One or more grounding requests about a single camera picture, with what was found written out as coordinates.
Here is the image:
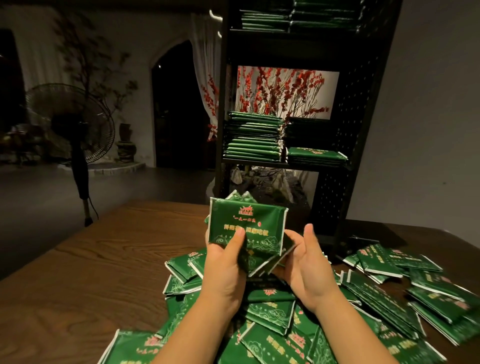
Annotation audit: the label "person's right hand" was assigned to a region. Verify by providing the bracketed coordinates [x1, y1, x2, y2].
[273, 222, 342, 312]

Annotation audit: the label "black standing fan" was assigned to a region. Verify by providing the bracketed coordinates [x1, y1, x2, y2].
[24, 82, 117, 228]

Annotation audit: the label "red berry branches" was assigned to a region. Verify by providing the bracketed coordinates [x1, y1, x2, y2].
[199, 66, 331, 125]

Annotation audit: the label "dark vase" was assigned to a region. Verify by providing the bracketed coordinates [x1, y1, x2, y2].
[114, 122, 138, 164]

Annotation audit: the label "person's left forearm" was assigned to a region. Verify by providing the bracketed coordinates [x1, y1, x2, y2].
[152, 296, 245, 364]

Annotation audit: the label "white curtain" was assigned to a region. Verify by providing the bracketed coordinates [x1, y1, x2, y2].
[189, 11, 224, 136]
[11, 7, 78, 99]

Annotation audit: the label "bare branched tree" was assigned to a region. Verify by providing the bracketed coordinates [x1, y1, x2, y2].
[52, 7, 139, 115]

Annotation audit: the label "bundle of green packets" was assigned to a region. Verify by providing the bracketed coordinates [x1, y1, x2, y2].
[204, 189, 297, 279]

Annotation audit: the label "person's left hand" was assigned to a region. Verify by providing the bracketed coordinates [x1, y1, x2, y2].
[199, 225, 249, 316]

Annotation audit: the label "pile of green packets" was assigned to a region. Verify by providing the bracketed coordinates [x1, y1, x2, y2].
[97, 238, 480, 364]

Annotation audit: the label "black metal shelf rack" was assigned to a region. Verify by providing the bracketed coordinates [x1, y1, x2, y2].
[213, 0, 404, 241]

